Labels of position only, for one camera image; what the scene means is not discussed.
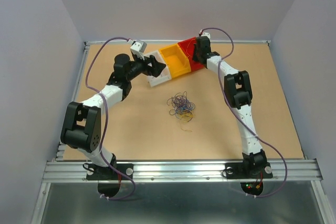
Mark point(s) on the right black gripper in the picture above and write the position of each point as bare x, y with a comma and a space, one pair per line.
195, 57

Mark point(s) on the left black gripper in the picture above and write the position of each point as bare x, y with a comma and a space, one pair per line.
156, 68

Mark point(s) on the red plastic bin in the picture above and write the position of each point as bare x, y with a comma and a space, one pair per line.
188, 48

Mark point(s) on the white plastic bin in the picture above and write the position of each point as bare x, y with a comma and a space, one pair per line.
165, 75

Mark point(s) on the yellow plastic bin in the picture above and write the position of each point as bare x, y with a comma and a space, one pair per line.
176, 60

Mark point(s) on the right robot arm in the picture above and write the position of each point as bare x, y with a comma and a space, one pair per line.
238, 95

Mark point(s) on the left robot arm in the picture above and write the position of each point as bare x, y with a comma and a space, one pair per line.
85, 123

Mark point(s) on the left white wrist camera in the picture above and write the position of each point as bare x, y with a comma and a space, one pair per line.
138, 48

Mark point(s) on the aluminium back rail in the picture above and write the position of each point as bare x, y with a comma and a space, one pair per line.
156, 41

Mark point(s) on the aluminium rail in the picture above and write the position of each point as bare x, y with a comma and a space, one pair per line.
62, 147
186, 171
156, 41

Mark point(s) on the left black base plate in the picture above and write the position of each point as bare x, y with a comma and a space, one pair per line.
95, 172

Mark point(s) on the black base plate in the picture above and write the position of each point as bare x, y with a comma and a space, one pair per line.
95, 172
237, 170

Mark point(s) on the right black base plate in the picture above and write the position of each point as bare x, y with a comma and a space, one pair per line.
237, 170

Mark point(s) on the aluminium left side rail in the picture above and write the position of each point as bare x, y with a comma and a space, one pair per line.
62, 147

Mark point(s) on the aluminium front rail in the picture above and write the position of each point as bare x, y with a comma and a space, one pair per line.
186, 171

